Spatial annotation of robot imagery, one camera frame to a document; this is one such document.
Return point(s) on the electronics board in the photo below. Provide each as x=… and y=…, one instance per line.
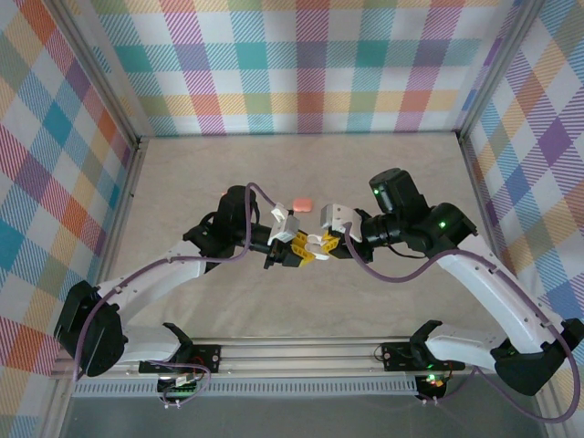
x=180, y=388
x=432, y=383

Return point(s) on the right electronics board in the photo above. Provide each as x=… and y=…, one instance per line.
x=432, y=383

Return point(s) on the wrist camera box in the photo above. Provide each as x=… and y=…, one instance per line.
x=283, y=226
x=335, y=216

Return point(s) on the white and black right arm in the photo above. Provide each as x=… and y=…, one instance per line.
x=493, y=292

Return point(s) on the pink earbud charging case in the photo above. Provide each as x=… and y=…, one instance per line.
x=302, y=205

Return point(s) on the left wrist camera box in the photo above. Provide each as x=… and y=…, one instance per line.
x=283, y=226

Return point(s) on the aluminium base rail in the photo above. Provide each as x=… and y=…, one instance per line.
x=296, y=356

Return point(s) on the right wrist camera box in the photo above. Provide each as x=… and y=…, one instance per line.
x=335, y=216

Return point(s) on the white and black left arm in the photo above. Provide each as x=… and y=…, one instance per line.
x=150, y=283

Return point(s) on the aluminium frame post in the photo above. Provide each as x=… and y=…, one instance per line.
x=497, y=68
x=102, y=75

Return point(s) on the aluminium side rail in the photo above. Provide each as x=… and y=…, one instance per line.
x=128, y=182
x=476, y=182

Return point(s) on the left electronics board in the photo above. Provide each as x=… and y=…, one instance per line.
x=180, y=388

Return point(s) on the white earbud charging case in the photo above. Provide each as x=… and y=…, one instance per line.
x=315, y=244

